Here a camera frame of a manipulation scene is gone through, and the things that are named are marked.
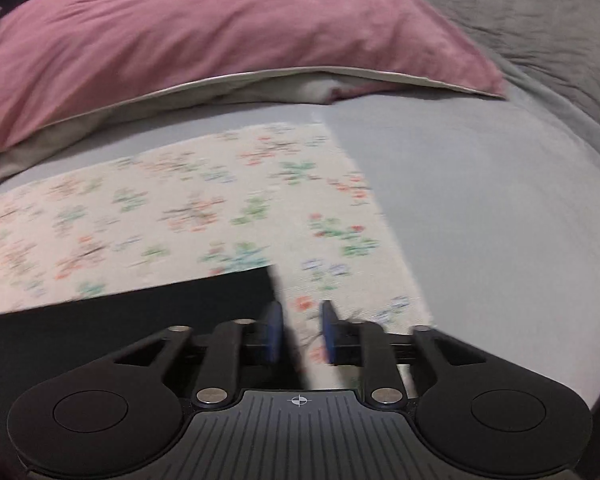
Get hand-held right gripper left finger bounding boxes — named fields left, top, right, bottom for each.
left=111, top=301, right=285, bottom=407

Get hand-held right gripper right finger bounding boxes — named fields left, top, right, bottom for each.
left=320, top=300, right=488, bottom=407

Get black pants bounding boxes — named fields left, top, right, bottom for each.
left=0, top=264, right=308, bottom=461

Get floral printed cloth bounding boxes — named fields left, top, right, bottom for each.
left=0, top=121, right=435, bottom=368

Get pink duvet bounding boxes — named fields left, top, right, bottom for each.
left=0, top=0, right=508, bottom=158

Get grey blanket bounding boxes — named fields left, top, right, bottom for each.
left=399, top=0, right=600, bottom=142

